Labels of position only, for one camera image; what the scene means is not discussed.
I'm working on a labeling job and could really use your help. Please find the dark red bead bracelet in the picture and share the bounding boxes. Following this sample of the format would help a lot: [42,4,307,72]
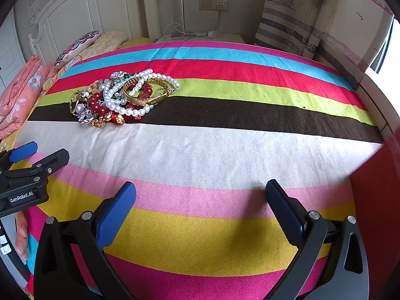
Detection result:
[123,81,155,121]

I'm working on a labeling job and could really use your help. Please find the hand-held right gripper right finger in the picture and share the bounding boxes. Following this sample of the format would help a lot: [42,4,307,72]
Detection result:
[265,179,371,300]

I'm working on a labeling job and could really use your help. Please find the gold bangle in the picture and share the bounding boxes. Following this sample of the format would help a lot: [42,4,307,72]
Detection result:
[122,78,176,106]

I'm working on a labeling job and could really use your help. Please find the white power cable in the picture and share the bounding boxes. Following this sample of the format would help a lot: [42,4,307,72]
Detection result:
[162,10,223,39]

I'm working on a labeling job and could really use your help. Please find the striped printed curtain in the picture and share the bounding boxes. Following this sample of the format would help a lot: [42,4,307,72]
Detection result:
[254,0,395,92]

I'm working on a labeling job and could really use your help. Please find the white desk lamp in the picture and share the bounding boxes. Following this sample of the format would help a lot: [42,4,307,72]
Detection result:
[169,0,207,38]

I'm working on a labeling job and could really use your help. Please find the yellow patterned pillow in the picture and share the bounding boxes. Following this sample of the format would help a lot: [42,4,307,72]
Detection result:
[42,30,129,95]

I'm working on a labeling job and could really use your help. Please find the embroidered round pillow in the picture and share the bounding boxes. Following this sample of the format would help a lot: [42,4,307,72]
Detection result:
[54,30,101,68]

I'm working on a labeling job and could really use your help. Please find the white wooden headboard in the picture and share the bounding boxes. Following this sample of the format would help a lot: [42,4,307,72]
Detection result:
[28,0,148,60]

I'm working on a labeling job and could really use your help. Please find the pale jade bead bracelet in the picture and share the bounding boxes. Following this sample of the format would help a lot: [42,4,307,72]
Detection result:
[90,79,114,94]

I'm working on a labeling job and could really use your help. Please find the white nightstand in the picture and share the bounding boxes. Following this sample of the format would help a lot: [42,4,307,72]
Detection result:
[154,33,246,45]

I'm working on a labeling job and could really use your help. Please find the colourful striped blanket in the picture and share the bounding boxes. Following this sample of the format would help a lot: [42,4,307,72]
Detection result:
[14,40,386,300]

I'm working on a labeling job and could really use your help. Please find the red box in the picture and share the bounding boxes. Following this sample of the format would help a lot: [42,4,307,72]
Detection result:
[348,131,400,300]

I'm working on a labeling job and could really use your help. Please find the white pearl necklace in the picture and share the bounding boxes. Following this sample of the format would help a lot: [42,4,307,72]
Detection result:
[103,69,180,117]

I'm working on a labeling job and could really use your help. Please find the pink floral quilt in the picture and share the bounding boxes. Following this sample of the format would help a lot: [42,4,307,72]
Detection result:
[0,54,59,140]

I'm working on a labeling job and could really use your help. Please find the person's left hand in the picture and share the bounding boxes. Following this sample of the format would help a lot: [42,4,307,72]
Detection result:
[15,212,31,261]

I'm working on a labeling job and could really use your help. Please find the silver brooch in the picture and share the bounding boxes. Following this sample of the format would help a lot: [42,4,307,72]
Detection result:
[76,108,96,126]

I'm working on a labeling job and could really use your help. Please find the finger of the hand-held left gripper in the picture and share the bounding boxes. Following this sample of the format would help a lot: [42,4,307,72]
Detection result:
[0,149,71,194]
[0,141,39,171]

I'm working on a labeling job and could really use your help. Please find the gold bead bracelet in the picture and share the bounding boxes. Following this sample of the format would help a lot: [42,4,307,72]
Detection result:
[89,114,126,128]

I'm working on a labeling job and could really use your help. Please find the green pink flower brooch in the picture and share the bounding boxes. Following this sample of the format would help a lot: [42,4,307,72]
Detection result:
[110,70,138,86]

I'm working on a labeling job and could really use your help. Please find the silver ornate bracelet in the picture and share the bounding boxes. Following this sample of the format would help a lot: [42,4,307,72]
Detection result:
[69,90,91,115]

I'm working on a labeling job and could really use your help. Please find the white window sill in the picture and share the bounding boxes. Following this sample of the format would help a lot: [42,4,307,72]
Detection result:
[358,69,400,132]

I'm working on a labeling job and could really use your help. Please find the white wardrobe door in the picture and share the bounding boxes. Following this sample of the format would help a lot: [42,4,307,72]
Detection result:
[0,9,25,92]

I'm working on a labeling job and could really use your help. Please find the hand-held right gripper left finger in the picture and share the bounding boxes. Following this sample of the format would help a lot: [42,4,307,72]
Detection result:
[33,181,138,300]

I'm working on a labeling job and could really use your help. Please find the yellow floral bed sheet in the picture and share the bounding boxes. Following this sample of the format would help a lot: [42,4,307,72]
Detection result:
[122,37,153,49]

